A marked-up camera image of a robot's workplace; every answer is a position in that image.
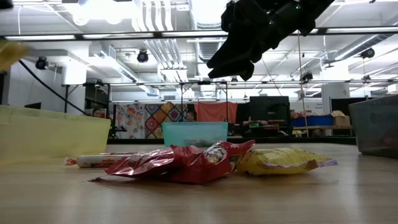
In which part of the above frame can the Smarties candy roll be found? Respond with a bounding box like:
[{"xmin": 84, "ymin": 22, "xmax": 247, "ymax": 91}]
[
  {"xmin": 99, "ymin": 151, "xmax": 147, "ymax": 156},
  {"xmin": 63, "ymin": 154, "xmax": 144, "ymax": 169}
]

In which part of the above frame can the yellow candy packet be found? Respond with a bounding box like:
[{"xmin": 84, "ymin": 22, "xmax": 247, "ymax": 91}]
[
  {"xmin": 236, "ymin": 147, "xmax": 339, "ymax": 177},
  {"xmin": 0, "ymin": 39, "xmax": 31, "ymax": 73}
]

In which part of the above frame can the black computer monitor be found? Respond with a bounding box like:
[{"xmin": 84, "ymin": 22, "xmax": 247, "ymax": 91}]
[{"xmin": 248, "ymin": 95, "xmax": 290, "ymax": 123}]

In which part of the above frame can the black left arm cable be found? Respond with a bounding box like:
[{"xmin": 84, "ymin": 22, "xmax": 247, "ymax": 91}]
[{"xmin": 17, "ymin": 59, "xmax": 90, "ymax": 116}]

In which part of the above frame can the wooden background table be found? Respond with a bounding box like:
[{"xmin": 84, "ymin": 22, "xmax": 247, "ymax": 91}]
[{"xmin": 292, "ymin": 125, "xmax": 354, "ymax": 131}]

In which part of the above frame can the patchwork hanging quilt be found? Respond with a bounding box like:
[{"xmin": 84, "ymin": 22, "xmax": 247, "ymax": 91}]
[{"xmin": 144, "ymin": 101, "xmax": 190, "ymax": 139}]

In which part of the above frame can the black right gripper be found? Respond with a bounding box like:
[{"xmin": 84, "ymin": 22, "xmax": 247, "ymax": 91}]
[{"xmin": 206, "ymin": 0, "xmax": 297, "ymax": 82}]

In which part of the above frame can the grey translucent plastic bin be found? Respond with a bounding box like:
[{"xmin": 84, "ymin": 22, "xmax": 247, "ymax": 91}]
[{"xmin": 348, "ymin": 95, "xmax": 398, "ymax": 159}]

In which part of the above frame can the yellow translucent plastic bin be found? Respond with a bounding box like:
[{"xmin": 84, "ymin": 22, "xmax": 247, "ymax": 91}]
[{"xmin": 0, "ymin": 105, "xmax": 112, "ymax": 166}]

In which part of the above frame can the floral hanging cloth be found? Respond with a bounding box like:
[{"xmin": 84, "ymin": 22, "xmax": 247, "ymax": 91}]
[{"xmin": 114, "ymin": 103, "xmax": 146, "ymax": 139}]

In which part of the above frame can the blue storage bin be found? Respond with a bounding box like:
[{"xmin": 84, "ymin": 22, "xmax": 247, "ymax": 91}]
[{"xmin": 290, "ymin": 115, "xmax": 334, "ymax": 127}]

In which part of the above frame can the orange hanging cloth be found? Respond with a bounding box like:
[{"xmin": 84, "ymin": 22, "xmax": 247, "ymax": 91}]
[{"xmin": 194, "ymin": 101, "xmax": 239, "ymax": 123}]

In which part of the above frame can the thin hanging cord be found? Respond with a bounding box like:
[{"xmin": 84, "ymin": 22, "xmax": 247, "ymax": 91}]
[{"xmin": 297, "ymin": 30, "xmax": 309, "ymax": 138}]

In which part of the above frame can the red Skittles packet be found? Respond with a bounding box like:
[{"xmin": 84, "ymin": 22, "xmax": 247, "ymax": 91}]
[
  {"xmin": 88, "ymin": 145, "xmax": 205, "ymax": 183},
  {"xmin": 164, "ymin": 139, "xmax": 256, "ymax": 185}
]

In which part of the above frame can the brown cardboard box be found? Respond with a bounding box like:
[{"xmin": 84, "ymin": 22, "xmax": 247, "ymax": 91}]
[{"xmin": 332, "ymin": 114, "xmax": 352, "ymax": 127}]

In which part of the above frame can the silver ventilation duct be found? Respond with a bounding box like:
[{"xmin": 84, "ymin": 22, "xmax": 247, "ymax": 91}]
[{"xmin": 188, "ymin": 0, "xmax": 233, "ymax": 63}]

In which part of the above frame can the teal translucent plastic bin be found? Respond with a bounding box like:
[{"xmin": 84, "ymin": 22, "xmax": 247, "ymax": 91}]
[{"xmin": 161, "ymin": 121, "xmax": 229, "ymax": 148}]

